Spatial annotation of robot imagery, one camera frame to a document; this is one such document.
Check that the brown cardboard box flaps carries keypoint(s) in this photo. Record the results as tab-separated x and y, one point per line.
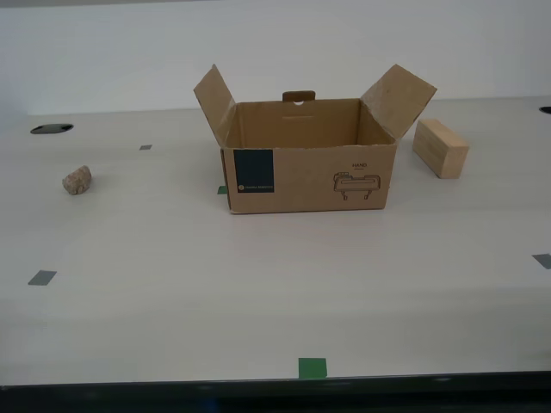
310	180

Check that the green tape piece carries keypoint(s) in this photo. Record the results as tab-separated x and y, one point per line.
222	190
312	368

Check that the small beige rock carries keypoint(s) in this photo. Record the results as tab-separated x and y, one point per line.
77	180

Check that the light wooden block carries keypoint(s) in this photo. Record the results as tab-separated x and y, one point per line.
439	150

